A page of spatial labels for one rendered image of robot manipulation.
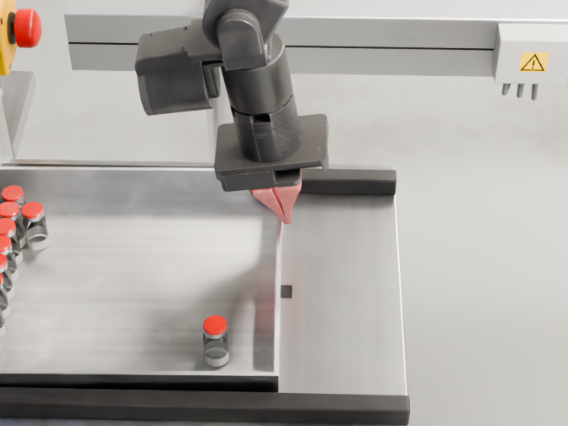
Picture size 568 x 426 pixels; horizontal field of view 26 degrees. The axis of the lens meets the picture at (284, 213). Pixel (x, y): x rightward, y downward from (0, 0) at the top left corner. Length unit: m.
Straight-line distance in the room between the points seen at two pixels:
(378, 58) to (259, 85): 1.09
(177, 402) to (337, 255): 0.24
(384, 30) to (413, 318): 0.56
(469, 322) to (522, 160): 0.48
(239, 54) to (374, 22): 1.09
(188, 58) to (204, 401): 0.29
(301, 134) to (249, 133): 0.05
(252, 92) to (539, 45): 1.08
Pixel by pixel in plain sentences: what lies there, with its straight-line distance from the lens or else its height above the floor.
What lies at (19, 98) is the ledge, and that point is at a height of 0.88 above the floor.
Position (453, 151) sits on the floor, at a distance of 2.65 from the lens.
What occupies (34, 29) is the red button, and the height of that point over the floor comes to 1.00.
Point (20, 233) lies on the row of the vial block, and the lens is 1.20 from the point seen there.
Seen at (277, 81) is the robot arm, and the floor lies 1.09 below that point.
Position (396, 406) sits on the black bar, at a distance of 1.04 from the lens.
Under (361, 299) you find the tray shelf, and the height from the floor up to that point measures 0.88.
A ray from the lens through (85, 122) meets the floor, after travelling 2.74.
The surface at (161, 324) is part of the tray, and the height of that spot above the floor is 0.88.
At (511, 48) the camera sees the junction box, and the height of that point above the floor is 0.53.
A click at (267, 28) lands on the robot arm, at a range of 0.99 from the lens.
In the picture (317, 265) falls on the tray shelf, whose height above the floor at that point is 0.88.
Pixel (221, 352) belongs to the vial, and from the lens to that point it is 1.08.
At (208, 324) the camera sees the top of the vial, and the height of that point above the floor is 0.93.
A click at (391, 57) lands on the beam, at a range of 2.11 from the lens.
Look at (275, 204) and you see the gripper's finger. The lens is 1.13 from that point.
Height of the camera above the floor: 1.73
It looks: 44 degrees down
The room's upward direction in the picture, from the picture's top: straight up
